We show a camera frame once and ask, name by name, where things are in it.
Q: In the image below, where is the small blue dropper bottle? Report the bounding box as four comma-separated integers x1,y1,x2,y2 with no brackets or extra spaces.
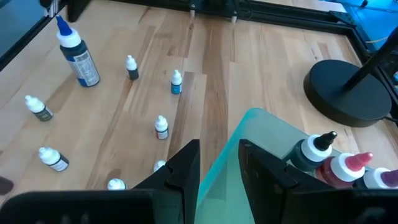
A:
170,68,183,95

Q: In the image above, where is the small purple-label dropper bottle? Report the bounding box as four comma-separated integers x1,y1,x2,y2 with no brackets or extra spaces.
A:
38,146,70,173

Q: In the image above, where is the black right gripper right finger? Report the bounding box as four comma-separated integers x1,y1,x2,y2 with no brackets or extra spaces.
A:
238,139,331,224

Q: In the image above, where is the large red-tip colouring bottle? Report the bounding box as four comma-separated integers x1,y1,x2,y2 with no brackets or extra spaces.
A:
315,151,374,190

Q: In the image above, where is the large blue-tip colouring bottle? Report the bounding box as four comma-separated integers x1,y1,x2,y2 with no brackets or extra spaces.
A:
55,14,101,88

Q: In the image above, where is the silver aluminium bracket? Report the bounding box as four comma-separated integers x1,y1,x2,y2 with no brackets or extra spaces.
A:
43,0,60,18

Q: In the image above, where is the small red dropper bottle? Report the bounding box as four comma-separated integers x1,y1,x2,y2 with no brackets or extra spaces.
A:
154,114,170,141

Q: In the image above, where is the black round stand base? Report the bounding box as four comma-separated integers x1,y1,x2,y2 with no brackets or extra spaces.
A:
303,26,398,128

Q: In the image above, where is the large purple-tip colouring bottle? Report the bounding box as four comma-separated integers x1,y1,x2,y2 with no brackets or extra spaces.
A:
354,167,398,190

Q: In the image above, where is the large black-tip colouring bottle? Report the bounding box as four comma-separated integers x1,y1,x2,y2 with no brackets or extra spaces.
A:
290,130,338,173

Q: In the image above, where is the teal translucent plastic bin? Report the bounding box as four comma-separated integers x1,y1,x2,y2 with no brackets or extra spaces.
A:
194,107,398,224

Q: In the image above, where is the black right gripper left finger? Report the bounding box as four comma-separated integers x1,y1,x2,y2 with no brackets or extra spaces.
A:
132,139,201,224

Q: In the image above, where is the small dark green dropper bottle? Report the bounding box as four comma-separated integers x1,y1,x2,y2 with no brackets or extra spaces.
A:
24,95,54,123

